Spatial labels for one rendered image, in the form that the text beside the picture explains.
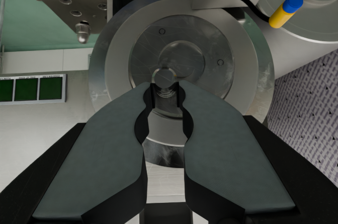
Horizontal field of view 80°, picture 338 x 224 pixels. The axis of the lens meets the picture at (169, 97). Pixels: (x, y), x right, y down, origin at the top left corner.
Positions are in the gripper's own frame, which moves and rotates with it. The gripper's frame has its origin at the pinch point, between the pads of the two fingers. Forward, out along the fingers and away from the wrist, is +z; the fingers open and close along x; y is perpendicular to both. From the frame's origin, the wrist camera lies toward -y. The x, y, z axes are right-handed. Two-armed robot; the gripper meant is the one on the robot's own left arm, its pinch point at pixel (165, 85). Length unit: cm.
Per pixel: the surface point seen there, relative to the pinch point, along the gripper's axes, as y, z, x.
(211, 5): -3.5, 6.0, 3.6
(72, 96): 18.6, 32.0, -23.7
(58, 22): 36, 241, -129
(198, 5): -3.5, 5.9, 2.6
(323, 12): -2.3, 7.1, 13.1
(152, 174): 32.9, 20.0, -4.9
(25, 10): 19, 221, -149
